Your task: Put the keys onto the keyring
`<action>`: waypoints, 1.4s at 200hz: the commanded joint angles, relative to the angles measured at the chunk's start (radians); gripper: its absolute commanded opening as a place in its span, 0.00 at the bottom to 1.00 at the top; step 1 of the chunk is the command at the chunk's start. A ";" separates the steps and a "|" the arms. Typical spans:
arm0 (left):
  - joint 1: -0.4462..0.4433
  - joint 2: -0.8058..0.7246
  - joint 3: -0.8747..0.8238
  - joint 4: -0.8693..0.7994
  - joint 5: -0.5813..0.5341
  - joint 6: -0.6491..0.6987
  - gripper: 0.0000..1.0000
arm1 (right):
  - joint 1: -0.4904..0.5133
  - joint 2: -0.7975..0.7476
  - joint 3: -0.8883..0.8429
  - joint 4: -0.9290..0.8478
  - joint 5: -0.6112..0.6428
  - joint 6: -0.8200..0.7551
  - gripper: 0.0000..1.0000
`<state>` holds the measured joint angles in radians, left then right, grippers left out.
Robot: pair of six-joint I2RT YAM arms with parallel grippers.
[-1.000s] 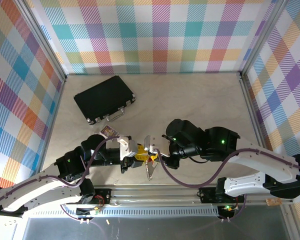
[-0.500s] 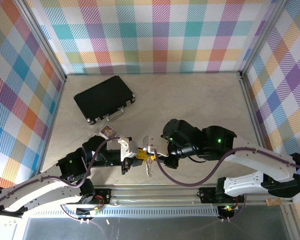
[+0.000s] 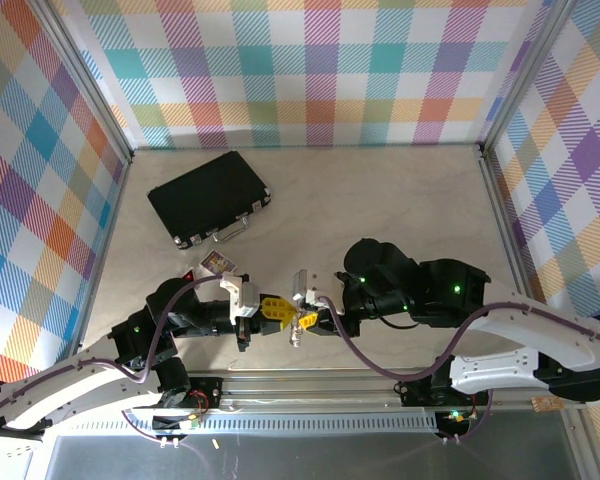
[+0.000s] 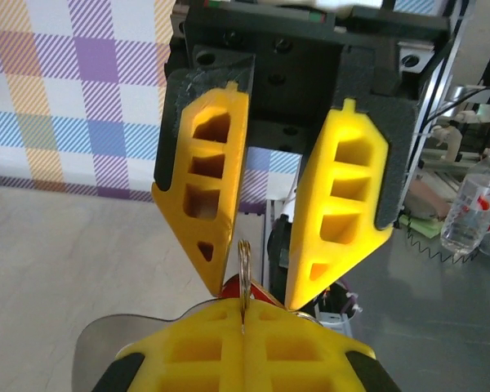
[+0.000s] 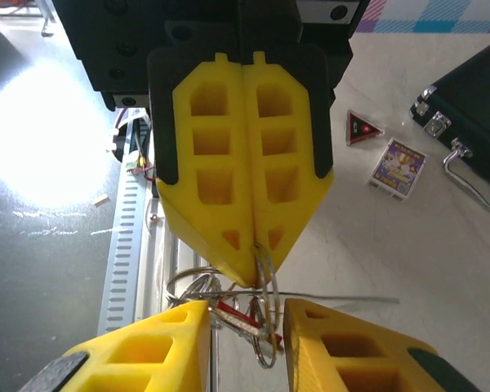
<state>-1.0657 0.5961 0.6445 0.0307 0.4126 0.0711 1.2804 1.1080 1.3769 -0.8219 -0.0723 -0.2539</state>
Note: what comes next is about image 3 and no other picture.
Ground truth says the black briefcase with metal handle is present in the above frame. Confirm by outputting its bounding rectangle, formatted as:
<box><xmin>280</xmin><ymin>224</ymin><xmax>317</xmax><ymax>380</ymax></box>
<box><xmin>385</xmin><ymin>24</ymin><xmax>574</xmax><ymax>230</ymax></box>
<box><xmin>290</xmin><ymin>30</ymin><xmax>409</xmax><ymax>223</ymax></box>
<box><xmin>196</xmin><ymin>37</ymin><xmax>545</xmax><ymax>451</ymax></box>
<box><xmin>147</xmin><ymin>150</ymin><xmax>273</xmax><ymax>251</ymax></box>

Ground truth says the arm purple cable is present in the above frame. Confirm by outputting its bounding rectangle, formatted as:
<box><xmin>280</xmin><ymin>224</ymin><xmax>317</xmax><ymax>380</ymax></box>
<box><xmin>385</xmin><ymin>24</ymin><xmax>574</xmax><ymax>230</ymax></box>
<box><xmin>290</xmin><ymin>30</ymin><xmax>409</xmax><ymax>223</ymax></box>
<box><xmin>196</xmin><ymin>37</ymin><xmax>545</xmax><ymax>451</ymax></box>
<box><xmin>318</xmin><ymin>295</ymin><xmax>600</xmax><ymax>382</ymax></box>
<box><xmin>0</xmin><ymin>273</ymin><xmax>226</xmax><ymax>421</ymax></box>

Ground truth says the aluminium frame post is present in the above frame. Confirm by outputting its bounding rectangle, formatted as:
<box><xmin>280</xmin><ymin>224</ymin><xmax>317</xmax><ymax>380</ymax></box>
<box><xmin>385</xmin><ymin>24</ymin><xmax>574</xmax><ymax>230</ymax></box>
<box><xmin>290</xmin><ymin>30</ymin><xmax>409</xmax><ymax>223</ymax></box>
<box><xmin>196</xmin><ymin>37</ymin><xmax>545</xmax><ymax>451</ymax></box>
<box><xmin>27</xmin><ymin>0</ymin><xmax>134</xmax><ymax>166</ymax></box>
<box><xmin>479</xmin><ymin>0</ymin><xmax>581</xmax><ymax>151</ymax></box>

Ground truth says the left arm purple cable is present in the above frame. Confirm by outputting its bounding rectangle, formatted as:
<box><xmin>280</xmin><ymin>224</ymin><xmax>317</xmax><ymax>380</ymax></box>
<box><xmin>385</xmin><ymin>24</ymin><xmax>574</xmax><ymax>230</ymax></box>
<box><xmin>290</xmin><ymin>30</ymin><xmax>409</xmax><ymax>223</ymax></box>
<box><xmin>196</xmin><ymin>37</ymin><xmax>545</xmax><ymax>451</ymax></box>
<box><xmin>0</xmin><ymin>273</ymin><xmax>226</xmax><ymax>421</ymax></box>

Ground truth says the purple picture card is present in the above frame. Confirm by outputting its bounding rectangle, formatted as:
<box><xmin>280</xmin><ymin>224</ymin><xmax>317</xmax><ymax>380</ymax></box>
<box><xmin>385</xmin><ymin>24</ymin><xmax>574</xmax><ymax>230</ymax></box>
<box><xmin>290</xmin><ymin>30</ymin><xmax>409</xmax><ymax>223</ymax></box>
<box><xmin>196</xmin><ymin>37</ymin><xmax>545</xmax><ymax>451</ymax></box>
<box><xmin>201</xmin><ymin>251</ymin><xmax>238</xmax><ymax>277</ymax></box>

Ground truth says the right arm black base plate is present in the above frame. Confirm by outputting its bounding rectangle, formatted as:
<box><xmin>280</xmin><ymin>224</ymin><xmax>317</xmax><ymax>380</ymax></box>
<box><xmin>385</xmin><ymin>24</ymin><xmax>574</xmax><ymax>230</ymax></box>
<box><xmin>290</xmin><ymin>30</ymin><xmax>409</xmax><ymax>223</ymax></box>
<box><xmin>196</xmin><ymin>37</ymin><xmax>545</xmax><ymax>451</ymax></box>
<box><xmin>397</xmin><ymin>378</ymin><xmax>492</xmax><ymax>407</ymax></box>

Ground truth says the aluminium frame long rail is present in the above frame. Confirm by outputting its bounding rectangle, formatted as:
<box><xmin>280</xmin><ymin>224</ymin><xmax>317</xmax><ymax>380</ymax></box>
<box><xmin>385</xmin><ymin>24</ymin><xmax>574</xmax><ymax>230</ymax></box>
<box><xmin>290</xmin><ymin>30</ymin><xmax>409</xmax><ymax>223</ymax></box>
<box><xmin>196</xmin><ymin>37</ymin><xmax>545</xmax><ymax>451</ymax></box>
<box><xmin>187</xmin><ymin>368</ymin><xmax>589</xmax><ymax>416</ymax></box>

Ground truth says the thin purple base cable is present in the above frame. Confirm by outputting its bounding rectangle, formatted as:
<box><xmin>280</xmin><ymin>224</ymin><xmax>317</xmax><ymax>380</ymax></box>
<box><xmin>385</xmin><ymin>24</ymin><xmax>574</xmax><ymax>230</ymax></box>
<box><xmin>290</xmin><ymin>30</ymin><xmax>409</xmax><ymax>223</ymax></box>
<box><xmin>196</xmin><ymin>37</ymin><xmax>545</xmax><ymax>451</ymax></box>
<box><xmin>117</xmin><ymin>404</ymin><xmax>214</xmax><ymax>480</ymax></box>
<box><xmin>437</xmin><ymin>389</ymin><xmax>505</xmax><ymax>446</ymax></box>

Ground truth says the slotted grey cable duct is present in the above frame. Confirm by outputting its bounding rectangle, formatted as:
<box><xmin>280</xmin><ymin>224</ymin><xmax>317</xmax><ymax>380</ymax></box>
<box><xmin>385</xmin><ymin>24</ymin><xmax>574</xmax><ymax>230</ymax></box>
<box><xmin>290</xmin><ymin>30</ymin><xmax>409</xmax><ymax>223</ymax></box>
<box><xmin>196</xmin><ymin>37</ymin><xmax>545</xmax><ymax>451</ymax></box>
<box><xmin>54</xmin><ymin>413</ymin><xmax>440</xmax><ymax>437</ymax></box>

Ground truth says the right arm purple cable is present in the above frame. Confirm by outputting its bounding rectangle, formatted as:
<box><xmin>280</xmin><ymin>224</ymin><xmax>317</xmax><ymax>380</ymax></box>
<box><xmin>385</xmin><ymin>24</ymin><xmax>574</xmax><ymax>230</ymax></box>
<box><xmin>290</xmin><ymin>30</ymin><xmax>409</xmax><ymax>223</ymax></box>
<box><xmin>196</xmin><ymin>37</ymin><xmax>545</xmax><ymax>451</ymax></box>
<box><xmin>318</xmin><ymin>295</ymin><xmax>600</xmax><ymax>382</ymax></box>

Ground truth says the aluminium frame side rail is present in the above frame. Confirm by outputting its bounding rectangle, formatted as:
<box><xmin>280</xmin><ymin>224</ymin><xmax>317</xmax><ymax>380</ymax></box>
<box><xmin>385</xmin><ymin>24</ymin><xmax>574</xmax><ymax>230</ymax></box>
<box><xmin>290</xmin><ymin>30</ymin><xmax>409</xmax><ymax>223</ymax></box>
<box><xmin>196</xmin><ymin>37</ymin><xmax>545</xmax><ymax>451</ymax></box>
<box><xmin>477</xmin><ymin>143</ymin><xmax>554</xmax><ymax>321</ymax></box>
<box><xmin>67</xmin><ymin>149</ymin><xmax>136</xmax><ymax>375</ymax></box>

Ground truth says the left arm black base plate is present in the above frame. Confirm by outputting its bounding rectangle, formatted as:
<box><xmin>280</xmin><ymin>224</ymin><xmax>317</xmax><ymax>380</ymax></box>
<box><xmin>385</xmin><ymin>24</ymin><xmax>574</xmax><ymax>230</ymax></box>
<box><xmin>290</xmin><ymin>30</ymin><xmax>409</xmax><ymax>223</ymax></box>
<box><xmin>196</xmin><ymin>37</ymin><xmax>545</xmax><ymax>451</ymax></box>
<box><xmin>162</xmin><ymin>375</ymin><xmax>225</xmax><ymax>415</ymax></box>

